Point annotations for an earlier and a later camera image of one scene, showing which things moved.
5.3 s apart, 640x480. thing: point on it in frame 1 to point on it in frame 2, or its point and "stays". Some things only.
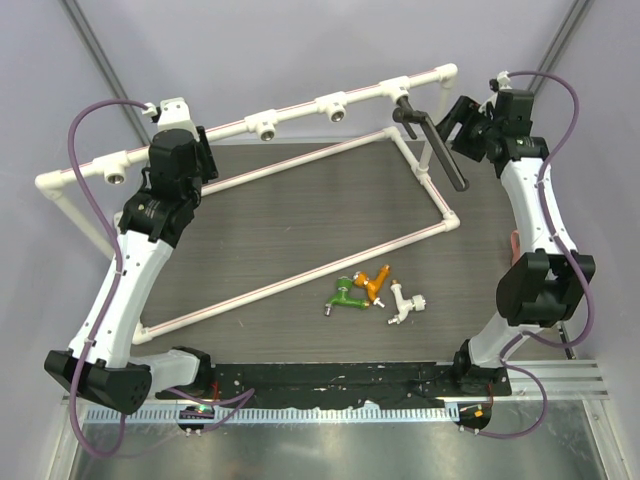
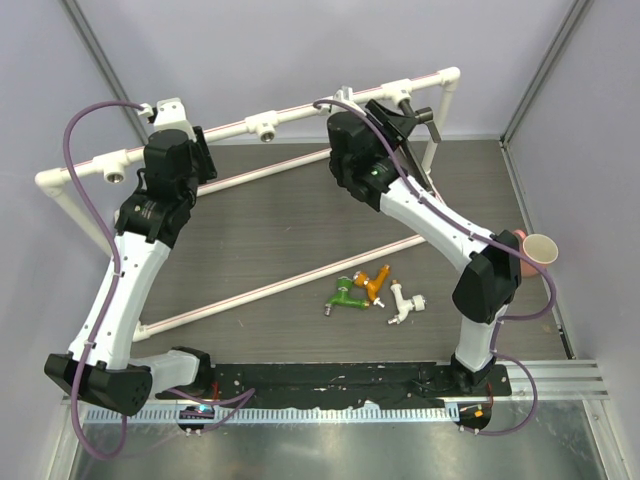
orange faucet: [372, 286] stays
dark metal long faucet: [406, 116] to [421, 115]
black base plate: [346, 384] stays
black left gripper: [208, 170] stays
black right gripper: [464, 111] to [396, 126]
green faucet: [342, 299] stays
